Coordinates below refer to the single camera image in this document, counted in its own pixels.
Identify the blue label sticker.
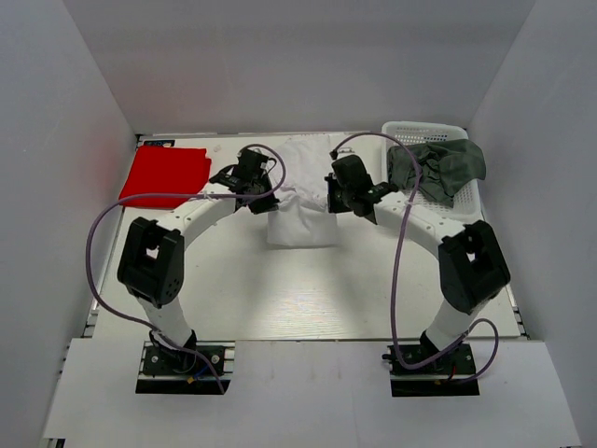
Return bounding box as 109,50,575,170
141,139,175,147

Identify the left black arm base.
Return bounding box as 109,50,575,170
135,341,235,396

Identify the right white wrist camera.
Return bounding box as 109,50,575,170
329,146,355,161

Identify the white plastic basket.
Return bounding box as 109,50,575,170
382,121,481,223

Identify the grey t shirt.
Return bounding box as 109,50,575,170
386,139,487,208

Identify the white t shirt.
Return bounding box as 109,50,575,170
267,134,339,248

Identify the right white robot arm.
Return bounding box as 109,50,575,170
325,155,511,372

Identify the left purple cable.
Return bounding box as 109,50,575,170
86,144,287,393

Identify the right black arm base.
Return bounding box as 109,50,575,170
382,343,479,398

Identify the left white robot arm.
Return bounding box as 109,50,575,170
117,144,285,372

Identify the folded red t shirt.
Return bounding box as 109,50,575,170
118,145,212,199

